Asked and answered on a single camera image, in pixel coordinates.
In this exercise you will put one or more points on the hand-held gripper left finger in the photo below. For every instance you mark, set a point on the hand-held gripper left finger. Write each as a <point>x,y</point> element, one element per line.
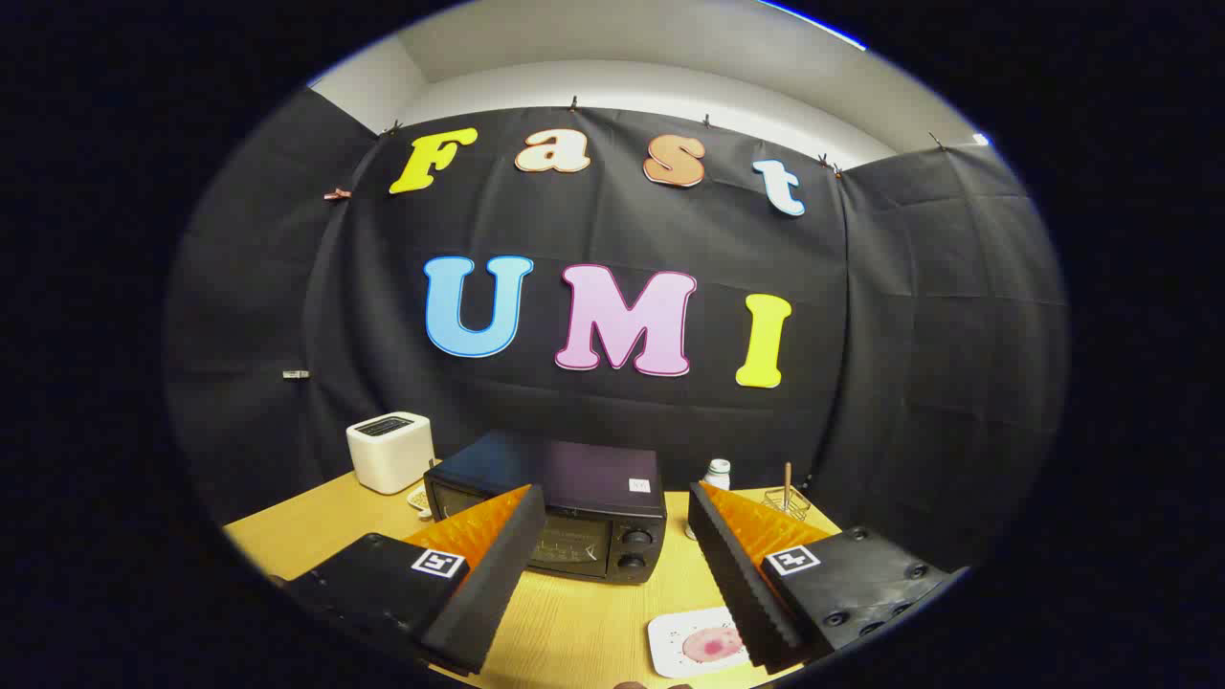
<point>498,584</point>

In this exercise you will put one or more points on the white bread toaster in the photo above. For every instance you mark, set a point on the white bread toaster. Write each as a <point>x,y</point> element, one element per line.
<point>388,455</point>

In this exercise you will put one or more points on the small dish of beans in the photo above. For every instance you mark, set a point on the small dish of beans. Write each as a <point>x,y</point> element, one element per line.
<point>418,499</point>

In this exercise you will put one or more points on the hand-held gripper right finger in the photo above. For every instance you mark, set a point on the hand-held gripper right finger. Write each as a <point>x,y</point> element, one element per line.
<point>737,584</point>

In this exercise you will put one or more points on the pink ham slice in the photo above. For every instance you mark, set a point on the pink ham slice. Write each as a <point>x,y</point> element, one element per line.
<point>710,646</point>

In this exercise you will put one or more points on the black backdrop cloth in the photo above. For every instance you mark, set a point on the black backdrop cloth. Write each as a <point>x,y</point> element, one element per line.
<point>612,230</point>

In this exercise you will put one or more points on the white square plate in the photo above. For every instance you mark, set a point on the white square plate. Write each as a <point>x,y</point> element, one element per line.
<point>670,636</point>

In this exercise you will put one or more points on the white green label bottle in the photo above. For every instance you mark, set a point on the white green label bottle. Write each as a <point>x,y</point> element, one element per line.
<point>718,473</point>

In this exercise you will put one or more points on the wooden stick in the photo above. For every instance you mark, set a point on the wooden stick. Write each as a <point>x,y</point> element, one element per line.
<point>788,478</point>

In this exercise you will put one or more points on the black toaster oven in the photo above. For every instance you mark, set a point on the black toaster oven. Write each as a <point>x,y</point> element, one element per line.
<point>593,478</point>

